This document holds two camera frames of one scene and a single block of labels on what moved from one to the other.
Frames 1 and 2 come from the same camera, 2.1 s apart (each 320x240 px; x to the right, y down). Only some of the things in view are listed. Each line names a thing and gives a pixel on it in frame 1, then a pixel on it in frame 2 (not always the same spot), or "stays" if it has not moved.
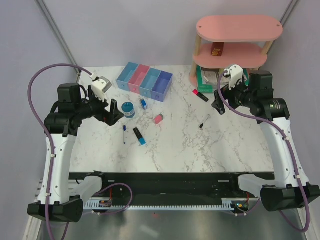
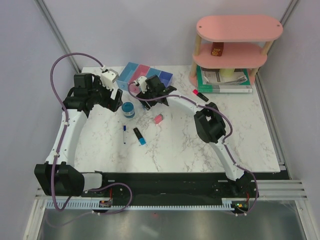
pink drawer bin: (137, 78) stays
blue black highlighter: (141, 139) stays
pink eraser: (158, 118) stays
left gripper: (109, 117) to (108, 103)
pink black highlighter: (196, 92) stays
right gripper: (228, 94) to (141, 94)
